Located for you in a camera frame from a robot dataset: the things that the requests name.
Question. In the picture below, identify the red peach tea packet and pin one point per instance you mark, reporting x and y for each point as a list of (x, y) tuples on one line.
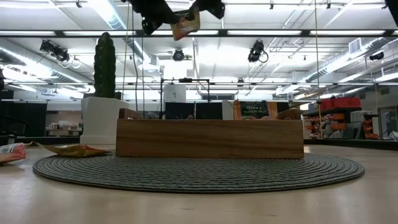
[(255, 109)]

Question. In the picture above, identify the red white snack packet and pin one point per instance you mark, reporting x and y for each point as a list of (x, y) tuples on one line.
[(11, 153)]

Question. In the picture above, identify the white box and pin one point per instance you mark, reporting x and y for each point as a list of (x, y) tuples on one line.
[(174, 93)]

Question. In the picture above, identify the white plant pot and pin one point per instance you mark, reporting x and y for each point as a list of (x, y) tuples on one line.
[(101, 121)]

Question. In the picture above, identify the black monitor screen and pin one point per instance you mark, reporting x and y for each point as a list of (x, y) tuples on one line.
[(179, 111), (209, 111)]

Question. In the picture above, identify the shelf with red bins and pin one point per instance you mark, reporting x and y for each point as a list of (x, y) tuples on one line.
[(340, 102)]

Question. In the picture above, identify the black overhead camera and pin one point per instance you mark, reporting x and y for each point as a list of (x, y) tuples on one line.
[(377, 56), (178, 55), (255, 51), (54, 51)]

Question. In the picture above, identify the round grey woven placemat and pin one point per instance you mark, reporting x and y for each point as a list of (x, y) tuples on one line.
[(199, 174)]

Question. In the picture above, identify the black aluminium rig frame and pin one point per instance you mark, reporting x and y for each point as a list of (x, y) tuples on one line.
[(342, 144)]

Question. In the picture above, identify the black stand frame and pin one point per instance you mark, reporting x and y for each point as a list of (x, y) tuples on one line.
[(185, 80)]

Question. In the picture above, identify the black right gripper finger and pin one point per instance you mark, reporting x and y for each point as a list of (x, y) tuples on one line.
[(199, 6)]

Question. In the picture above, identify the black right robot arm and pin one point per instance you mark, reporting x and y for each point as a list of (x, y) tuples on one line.
[(393, 9)]

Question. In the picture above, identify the yellow red tea packet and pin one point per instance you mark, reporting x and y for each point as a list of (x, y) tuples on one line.
[(74, 150), (185, 29)]

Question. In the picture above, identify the green cactus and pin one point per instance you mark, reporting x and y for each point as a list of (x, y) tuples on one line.
[(104, 65)]

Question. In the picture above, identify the wooden compartment tea box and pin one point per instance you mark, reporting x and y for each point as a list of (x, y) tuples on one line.
[(208, 138)]

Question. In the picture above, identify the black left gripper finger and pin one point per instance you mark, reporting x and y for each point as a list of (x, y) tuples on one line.
[(164, 18)]

